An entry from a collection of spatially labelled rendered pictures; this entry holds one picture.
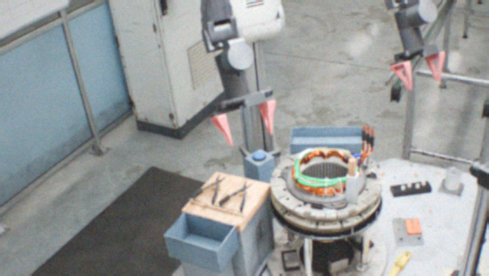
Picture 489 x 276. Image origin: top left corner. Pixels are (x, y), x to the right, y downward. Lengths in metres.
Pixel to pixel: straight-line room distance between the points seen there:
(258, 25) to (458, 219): 0.95
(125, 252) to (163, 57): 1.36
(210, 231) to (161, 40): 2.22
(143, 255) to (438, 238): 1.71
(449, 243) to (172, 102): 2.45
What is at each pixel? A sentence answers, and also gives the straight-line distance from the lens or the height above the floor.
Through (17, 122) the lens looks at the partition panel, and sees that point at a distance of 3.42.
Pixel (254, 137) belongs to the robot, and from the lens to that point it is 1.87.
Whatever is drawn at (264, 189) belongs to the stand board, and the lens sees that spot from 1.52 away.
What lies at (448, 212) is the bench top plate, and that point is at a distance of 1.90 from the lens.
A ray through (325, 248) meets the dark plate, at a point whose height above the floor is 0.78.
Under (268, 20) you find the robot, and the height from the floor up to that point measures 1.44.
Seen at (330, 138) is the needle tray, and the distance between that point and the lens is 1.80.
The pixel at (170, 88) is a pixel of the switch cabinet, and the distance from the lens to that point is 3.67.
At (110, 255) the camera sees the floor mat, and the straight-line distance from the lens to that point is 3.01.
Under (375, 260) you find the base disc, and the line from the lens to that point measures 1.67.
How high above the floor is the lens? 2.00
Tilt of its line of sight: 32 degrees down
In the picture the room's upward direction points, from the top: 7 degrees counter-clockwise
